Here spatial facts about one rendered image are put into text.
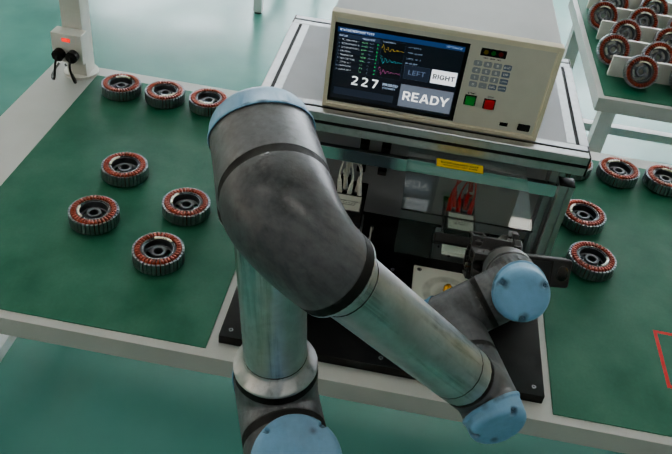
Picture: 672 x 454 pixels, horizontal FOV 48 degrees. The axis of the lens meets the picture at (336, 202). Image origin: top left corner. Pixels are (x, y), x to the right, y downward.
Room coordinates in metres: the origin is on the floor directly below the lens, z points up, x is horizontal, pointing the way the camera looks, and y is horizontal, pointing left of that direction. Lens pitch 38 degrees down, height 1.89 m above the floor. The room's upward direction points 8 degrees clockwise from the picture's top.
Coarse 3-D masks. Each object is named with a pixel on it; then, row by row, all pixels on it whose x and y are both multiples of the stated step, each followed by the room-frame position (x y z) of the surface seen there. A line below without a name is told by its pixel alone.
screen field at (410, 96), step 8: (400, 88) 1.31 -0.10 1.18; (408, 88) 1.31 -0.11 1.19; (416, 88) 1.31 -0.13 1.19; (424, 88) 1.31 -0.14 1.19; (400, 96) 1.31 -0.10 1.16; (408, 96) 1.31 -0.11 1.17; (416, 96) 1.31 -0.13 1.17; (424, 96) 1.31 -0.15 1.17; (432, 96) 1.31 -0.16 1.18; (440, 96) 1.30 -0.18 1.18; (448, 96) 1.30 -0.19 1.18; (400, 104) 1.31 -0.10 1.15; (408, 104) 1.31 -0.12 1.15; (416, 104) 1.31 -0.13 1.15; (424, 104) 1.31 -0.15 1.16; (432, 104) 1.31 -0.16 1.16; (440, 104) 1.30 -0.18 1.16; (448, 104) 1.30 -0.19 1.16; (440, 112) 1.30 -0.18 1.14; (448, 112) 1.30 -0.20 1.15
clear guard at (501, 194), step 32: (416, 160) 1.24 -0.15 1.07; (480, 160) 1.27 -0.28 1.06; (416, 192) 1.13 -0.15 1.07; (448, 192) 1.15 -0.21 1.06; (480, 192) 1.16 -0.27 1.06; (512, 192) 1.18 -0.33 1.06; (416, 224) 1.06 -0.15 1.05; (448, 224) 1.06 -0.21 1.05; (480, 224) 1.07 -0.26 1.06; (512, 224) 1.07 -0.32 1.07; (448, 256) 1.02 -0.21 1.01
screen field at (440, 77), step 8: (408, 72) 1.31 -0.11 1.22; (416, 72) 1.31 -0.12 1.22; (424, 72) 1.31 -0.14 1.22; (432, 72) 1.31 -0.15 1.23; (440, 72) 1.31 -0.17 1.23; (448, 72) 1.30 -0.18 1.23; (416, 80) 1.31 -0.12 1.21; (424, 80) 1.31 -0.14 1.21; (432, 80) 1.31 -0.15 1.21; (440, 80) 1.30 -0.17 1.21; (448, 80) 1.30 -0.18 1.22
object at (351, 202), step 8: (368, 184) 1.37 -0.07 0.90; (344, 192) 1.33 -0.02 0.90; (352, 192) 1.33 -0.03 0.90; (344, 200) 1.27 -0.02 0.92; (352, 200) 1.27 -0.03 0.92; (360, 200) 1.28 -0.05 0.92; (352, 208) 1.24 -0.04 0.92; (360, 208) 1.25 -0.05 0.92; (352, 216) 1.23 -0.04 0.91; (360, 216) 1.23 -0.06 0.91; (360, 224) 1.23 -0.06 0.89
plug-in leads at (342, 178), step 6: (342, 162) 1.32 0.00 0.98; (348, 162) 1.36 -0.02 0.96; (348, 168) 1.36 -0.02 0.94; (360, 168) 1.32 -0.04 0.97; (342, 174) 1.37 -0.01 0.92; (348, 174) 1.36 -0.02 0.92; (360, 174) 1.31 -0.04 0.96; (342, 180) 1.36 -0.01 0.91; (348, 180) 1.36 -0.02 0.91; (360, 180) 1.31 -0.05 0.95; (360, 186) 1.31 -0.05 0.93; (348, 192) 1.31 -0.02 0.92; (354, 192) 1.33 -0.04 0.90; (360, 192) 1.31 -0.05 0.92
